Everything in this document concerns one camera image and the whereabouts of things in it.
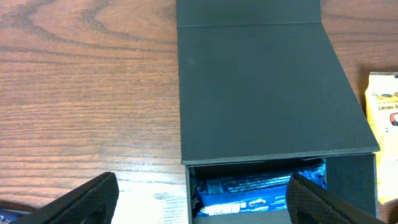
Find yellow snack bag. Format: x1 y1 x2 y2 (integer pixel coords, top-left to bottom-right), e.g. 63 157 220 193
365 72 397 205

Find blue Oreo cookie pack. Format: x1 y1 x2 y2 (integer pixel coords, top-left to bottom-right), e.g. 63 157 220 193
193 160 327 218

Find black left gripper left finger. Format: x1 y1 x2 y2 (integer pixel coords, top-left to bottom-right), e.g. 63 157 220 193
14 172 119 224

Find dark green open box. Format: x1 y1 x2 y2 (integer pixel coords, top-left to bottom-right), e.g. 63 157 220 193
176 0 379 223

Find Dairy Milk chocolate bar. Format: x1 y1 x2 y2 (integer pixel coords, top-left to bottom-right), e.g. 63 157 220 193
0 209 24 224

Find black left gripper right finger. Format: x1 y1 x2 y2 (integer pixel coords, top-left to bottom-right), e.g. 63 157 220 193
286 173 384 224

